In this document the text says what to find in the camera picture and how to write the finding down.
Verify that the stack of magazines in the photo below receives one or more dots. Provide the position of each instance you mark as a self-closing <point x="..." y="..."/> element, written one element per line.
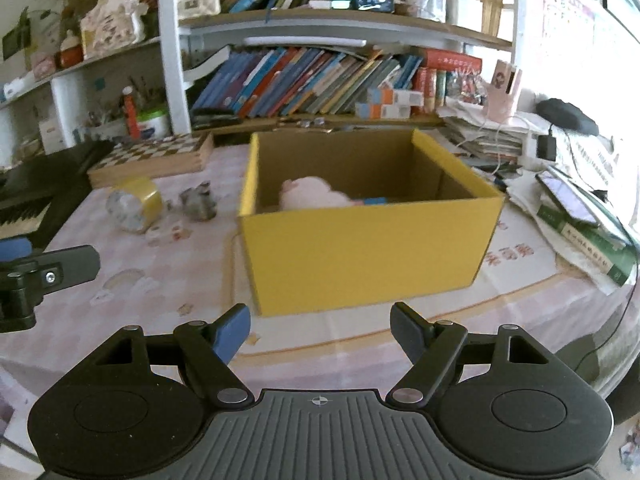
<point x="480" y="130"/>

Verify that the alphabet wall poster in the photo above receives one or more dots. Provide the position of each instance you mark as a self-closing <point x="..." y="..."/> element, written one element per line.
<point x="565" y="5"/>

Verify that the orange white small box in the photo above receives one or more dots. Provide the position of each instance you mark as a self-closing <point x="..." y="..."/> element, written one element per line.
<point x="380" y="96"/>
<point x="407" y="97"/>
<point x="396" y="111"/>
<point x="369" y="110"/>

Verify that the yellow tape roll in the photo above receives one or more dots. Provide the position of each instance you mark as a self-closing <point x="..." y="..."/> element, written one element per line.
<point x="145" y="200"/>

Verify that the thick green book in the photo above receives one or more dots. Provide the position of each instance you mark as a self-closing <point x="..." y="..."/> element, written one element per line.
<point x="585" y="245"/>

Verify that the white box red label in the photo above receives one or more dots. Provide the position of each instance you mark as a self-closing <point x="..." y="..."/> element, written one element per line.
<point x="52" y="137"/>

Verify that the row of leaning books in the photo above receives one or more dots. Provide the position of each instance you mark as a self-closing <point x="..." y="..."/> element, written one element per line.
<point x="300" y="80"/>

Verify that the black charger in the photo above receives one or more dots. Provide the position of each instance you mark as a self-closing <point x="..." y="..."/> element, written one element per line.
<point x="546" y="147"/>

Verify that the white pen holder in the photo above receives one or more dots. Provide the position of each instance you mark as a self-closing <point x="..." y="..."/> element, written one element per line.
<point x="464" y="10"/>

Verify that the pink plush toy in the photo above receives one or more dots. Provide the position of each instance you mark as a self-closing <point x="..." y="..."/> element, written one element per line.
<point x="310" y="192"/>

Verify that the smartphone with lit screen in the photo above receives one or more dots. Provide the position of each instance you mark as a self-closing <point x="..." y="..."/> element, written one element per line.
<point x="565" y="197"/>

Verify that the pink pen holder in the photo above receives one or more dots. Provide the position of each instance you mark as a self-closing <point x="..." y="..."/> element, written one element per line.
<point x="502" y="100"/>

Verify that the black pen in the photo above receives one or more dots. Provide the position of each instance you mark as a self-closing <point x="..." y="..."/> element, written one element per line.
<point x="497" y="181"/>

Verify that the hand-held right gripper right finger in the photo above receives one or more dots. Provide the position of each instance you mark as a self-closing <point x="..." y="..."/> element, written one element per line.
<point x="407" y="332"/>

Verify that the pink ceramic ornament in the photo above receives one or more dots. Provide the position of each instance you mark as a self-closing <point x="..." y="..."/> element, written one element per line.
<point x="110" y="25"/>

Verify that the cream printed desk mat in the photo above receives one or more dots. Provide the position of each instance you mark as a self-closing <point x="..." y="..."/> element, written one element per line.
<point x="525" y="270"/>

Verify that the grey cat figurine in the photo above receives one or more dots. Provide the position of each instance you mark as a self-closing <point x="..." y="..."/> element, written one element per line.
<point x="197" y="202"/>

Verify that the green lid jar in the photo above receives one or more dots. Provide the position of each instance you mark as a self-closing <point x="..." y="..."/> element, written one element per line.
<point x="152" y="125"/>

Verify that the orange glue bottle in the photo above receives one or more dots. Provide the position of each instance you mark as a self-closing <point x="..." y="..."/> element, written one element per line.
<point x="131" y="115"/>

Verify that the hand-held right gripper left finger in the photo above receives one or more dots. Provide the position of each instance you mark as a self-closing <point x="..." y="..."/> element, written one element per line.
<point x="232" y="332"/>

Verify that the pink checked cloth desktop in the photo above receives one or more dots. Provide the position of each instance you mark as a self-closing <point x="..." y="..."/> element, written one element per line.
<point x="175" y="285"/>

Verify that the bamboo scroll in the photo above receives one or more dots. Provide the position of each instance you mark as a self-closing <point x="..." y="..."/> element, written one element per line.
<point x="490" y="0"/>

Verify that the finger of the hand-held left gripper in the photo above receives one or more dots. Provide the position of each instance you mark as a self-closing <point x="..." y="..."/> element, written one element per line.
<point x="15" y="249"/>
<point x="75" y="265"/>

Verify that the white bookshelf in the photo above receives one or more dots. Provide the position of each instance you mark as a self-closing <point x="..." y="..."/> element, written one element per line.
<point x="172" y="60"/>

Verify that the white light bar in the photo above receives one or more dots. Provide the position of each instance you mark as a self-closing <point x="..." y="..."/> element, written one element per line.
<point x="307" y="41"/>

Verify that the black electronic keyboard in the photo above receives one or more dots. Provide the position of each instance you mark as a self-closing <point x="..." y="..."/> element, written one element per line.
<point x="50" y="180"/>

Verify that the small dark framed sign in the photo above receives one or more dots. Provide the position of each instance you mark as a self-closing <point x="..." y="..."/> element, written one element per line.
<point x="16" y="41"/>

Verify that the small blue box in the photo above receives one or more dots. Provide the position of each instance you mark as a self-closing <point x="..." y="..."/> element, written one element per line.
<point x="375" y="201"/>

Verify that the wooden chessboard box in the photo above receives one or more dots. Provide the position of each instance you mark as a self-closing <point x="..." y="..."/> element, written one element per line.
<point x="150" y="152"/>

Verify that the pile of white papers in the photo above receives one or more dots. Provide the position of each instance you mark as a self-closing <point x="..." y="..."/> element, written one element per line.
<point x="590" y="155"/>

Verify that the yellow cardboard box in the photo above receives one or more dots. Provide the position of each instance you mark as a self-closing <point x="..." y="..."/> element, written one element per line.
<point x="360" y="260"/>

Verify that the thick red book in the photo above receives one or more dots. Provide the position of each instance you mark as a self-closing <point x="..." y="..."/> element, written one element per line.
<point x="452" y="61"/>

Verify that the dark flat folder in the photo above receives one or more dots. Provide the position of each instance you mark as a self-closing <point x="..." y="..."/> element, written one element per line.
<point x="612" y="225"/>

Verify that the red round doll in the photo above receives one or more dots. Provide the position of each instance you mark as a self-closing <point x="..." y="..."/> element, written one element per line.
<point x="71" y="52"/>

